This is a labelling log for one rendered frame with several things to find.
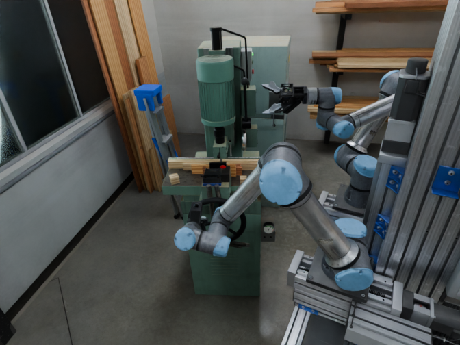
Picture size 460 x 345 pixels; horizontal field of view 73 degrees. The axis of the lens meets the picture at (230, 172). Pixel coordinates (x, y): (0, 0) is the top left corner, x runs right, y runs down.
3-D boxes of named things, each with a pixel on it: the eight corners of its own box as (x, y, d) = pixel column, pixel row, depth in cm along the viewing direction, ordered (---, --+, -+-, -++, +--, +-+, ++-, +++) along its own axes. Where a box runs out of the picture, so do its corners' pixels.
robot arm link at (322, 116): (324, 135, 141) (326, 111, 135) (312, 125, 150) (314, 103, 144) (339, 132, 142) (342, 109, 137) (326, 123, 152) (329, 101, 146)
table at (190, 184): (157, 206, 159) (155, 196, 155) (171, 174, 184) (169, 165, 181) (276, 207, 154) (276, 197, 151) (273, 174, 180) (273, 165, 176)
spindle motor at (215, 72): (199, 128, 153) (192, 63, 136) (204, 114, 167) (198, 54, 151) (235, 127, 151) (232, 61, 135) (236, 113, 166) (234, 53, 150)
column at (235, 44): (207, 168, 196) (196, 48, 158) (211, 151, 215) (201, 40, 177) (242, 168, 195) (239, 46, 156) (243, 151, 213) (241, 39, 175)
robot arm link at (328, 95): (341, 108, 138) (343, 89, 134) (315, 109, 139) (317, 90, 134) (337, 102, 145) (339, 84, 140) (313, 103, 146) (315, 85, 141)
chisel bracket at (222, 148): (213, 161, 166) (212, 146, 162) (216, 148, 178) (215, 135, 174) (227, 161, 166) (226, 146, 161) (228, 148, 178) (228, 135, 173)
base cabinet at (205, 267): (194, 295, 210) (181, 214, 172) (205, 235, 259) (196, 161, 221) (260, 296, 207) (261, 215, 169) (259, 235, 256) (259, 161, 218)
